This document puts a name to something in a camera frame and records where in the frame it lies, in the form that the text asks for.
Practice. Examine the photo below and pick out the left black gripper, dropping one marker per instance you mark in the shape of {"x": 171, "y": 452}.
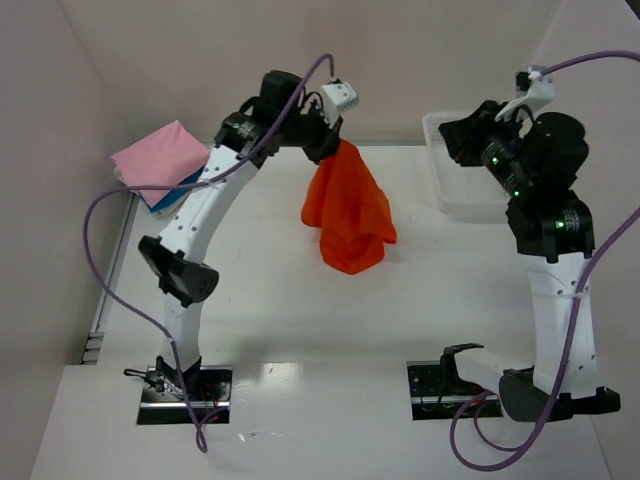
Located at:
{"x": 324, "y": 145}

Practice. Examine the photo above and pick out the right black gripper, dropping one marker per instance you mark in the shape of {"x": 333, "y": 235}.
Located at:
{"x": 465, "y": 138}

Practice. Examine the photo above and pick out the orange t shirt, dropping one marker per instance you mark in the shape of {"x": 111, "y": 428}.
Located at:
{"x": 352, "y": 213}

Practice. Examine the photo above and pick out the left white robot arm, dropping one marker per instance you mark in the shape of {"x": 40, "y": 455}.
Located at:
{"x": 283, "y": 114}

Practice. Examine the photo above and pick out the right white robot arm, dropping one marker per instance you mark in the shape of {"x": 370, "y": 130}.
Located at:
{"x": 535, "y": 159}

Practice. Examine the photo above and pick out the white plastic basket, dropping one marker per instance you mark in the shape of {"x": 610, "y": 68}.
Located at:
{"x": 464, "y": 194}

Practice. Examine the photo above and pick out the pink folded t shirt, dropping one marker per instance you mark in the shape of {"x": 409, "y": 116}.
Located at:
{"x": 168, "y": 156}

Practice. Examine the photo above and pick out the blue folded t shirt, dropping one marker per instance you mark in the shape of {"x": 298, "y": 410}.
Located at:
{"x": 172, "y": 198}

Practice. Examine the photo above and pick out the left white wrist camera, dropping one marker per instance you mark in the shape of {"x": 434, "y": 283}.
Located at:
{"x": 337, "y": 98}

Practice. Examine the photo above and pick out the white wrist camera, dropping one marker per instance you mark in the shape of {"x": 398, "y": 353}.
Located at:
{"x": 337, "y": 98}
{"x": 534, "y": 90}

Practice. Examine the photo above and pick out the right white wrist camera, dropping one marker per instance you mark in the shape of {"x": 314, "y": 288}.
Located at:
{"x": 534, "y": 90}

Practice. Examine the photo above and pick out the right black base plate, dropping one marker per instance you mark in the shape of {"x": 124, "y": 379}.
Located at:
{"x": 431, "y": 398}

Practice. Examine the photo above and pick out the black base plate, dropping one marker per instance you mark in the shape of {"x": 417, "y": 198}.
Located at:
{"x": 162, "y": 402}
{"x": 431, "y": 398}

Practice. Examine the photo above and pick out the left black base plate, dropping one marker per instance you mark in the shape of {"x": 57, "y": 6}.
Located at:
{"x": 162, "y": 402}

